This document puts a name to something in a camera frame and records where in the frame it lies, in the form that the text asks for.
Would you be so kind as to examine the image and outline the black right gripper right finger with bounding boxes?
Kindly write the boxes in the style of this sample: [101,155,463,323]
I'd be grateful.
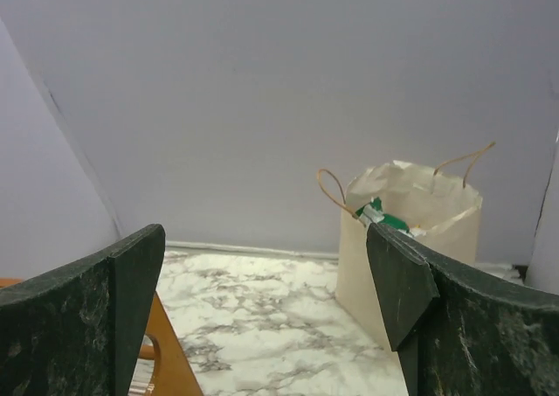
[366,224,558,395]

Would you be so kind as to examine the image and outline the beige paper bag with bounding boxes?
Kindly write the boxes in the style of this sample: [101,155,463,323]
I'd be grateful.
[326,160,482,351]

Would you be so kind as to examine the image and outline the green snack bag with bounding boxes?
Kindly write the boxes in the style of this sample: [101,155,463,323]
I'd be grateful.
[355,197,426,238]

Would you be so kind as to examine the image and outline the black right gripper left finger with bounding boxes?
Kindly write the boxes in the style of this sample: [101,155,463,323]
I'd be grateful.
[1,224,165,395]

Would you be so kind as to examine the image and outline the orange wooden rack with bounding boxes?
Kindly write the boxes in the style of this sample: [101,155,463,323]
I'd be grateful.
[1,275,202,395]

